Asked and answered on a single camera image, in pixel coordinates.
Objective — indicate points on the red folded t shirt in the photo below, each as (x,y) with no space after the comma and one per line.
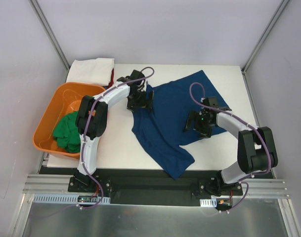
(111,79)

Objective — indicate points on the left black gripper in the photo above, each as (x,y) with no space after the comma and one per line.
(139,104)

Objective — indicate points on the white folded t shirt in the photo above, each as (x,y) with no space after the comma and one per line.
(93,71)

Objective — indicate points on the green t shirt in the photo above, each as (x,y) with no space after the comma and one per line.
(66,134)

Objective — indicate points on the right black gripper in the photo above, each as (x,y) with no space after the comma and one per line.
(196,122)

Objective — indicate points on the orange plastic basket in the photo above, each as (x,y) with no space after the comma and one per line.
(66,99)

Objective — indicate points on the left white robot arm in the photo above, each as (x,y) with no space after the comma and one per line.
(92,118)

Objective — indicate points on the blue t shirt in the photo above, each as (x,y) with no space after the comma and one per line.
(160,131)

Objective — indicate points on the left slotted cable duct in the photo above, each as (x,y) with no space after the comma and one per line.
(70,199)

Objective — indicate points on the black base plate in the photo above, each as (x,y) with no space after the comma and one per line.
(146,187)

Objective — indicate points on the right slotted cable duct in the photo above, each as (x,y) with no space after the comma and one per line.
(208,202)

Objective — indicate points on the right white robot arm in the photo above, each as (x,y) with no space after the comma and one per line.
(256,152)

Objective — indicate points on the aluminium frame rail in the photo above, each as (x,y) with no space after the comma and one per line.
(58,184)

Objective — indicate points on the slotted cable duct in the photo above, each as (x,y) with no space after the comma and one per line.
(70,199)
(208,202)

